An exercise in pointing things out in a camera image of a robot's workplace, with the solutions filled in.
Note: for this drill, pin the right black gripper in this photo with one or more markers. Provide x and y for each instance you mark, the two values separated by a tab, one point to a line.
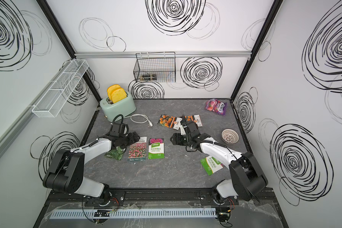
177	138

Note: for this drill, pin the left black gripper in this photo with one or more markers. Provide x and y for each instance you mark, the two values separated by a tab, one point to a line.
132	139

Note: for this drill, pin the green leafy seed packet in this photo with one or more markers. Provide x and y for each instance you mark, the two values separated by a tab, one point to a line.
116	153

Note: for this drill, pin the orange marigold seed packet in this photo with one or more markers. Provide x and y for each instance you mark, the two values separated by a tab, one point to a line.
195	118
170	121

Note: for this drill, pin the pink flower field seed packet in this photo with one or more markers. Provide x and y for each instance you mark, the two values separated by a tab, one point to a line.
138	150

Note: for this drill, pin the green white impatiens seed packet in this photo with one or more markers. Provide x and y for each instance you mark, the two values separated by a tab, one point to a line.
156	148

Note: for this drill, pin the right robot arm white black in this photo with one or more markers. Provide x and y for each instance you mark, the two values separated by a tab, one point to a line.
246	176

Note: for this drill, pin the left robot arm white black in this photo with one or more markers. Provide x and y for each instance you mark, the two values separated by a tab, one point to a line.
66	171

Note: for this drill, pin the mint green toaster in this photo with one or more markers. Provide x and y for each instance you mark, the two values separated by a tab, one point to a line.
124	107

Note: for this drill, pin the white sink strainer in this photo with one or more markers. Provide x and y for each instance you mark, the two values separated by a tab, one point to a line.
230	136

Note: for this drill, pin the yellow toast slice front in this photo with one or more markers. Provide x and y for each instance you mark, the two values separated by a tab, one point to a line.
118	95

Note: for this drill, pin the yellow toast slice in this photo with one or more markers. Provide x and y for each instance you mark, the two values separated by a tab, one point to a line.
111	89
118	95

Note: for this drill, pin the purple candy bag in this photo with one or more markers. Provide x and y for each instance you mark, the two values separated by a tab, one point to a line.
216	106

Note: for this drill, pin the yellow toast slice back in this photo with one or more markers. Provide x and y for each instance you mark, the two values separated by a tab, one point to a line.
111	89

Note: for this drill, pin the dark object in basket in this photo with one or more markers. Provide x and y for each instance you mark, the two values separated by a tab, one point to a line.
148	77

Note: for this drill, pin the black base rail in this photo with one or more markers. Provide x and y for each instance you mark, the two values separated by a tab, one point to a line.
123	197

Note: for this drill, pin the white wire wall shelf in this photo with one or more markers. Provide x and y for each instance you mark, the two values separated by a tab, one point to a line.
68	86

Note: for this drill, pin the white slotted cable duct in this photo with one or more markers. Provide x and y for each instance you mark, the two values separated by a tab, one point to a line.
133	213

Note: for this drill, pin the black wire wall basket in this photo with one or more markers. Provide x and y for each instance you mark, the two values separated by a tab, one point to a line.
163	64

